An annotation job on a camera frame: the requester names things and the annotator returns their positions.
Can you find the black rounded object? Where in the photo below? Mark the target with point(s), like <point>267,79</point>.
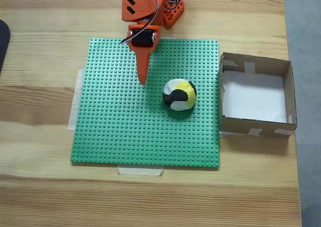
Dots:
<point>3,44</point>

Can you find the masking tape strip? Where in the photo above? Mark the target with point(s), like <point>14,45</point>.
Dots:
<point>75,99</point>
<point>140,171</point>
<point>222,134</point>

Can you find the white paper sheet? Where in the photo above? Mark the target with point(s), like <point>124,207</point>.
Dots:
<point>253,99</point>

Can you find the white black yellow soft ball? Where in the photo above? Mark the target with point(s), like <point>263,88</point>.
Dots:
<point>179,94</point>

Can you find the open cardboard box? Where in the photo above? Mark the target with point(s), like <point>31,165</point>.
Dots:
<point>255,130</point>

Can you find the green studded baseplate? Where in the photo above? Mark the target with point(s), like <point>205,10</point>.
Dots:
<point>113,124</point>

